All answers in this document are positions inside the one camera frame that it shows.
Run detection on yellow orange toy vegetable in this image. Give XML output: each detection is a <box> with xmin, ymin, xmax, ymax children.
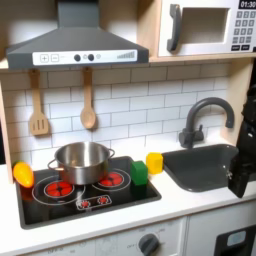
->
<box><xmin>12</xmin><ymin>160</ymin><xmax>36</xmax><ymax>189</ymax></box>

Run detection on green block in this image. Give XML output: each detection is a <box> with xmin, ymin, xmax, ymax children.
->
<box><xmin>130</xmin><ymin>160</ymin><xmax>149</xmax><ymax>187</ymax></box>

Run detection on grey microwave door handle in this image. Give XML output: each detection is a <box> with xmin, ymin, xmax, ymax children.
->
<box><xmin>166</xmin><ymin>3</ymin><xmax>183</xmax><ymax>54</ymax></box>

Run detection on grey range hood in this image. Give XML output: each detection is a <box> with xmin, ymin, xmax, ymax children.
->
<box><xmin>5</xmin><ymin>0</ymin><xmax>150</xmax><ymax>71</ymax></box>

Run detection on yellow block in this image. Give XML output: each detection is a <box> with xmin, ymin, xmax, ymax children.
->
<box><xmin>145</xmin><ymin>152</ymin><xmax>165</xmax><ymax>176</ymax></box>

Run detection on dark grey tap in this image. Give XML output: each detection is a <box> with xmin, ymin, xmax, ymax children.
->
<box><xmin>178</xmin><ymin>96</ymin><xmax>236</xmax><ymax>150</ymax></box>

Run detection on wooden slotted spatula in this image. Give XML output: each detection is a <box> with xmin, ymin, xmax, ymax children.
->
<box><xmin>27</xmin><ymin>68</ymin><xmax>51</xmax><ymax>137</ymax></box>

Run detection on steel pot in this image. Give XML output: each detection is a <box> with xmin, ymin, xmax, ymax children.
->
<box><xmin>47</xmin><ymin>141</ymin><xmax>116</xmax><ymax>186</ymax></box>

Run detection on grey oven knob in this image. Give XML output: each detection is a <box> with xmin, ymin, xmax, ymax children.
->
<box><xmin>137</xmin><ymin>232</ymin><xmax>161</xmax><ymax>256</ymax></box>

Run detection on wooden spoon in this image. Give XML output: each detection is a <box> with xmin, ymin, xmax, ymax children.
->
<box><xmin>79</xmin><ymin>67</ymin><xmax>98</xmax><ymax>131</ymax></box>

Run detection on black toy stove top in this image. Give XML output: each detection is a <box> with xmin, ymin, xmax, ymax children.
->
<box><xmin>14</xmin><ymin>155</ymin><xmax>163</xmax><ymax>230</ymax></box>

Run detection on white toy microwave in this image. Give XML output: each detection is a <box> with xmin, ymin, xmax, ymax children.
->
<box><xmin>157</xmin><ymin>0</ymin><xmax>256</xmax><ymax>58</ymax></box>

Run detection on dark grey sink basin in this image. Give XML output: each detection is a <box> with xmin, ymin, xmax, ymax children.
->
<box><xmin>161</xmin><ymin>143</ymin><xmax>256</xmax><ymax>194</ymax></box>

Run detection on black appliance panel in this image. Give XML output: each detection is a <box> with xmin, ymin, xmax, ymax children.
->
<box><xmin>213</xmin><ymin>225</ymin><xmax>256</xmax><ymax>256</ymax></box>

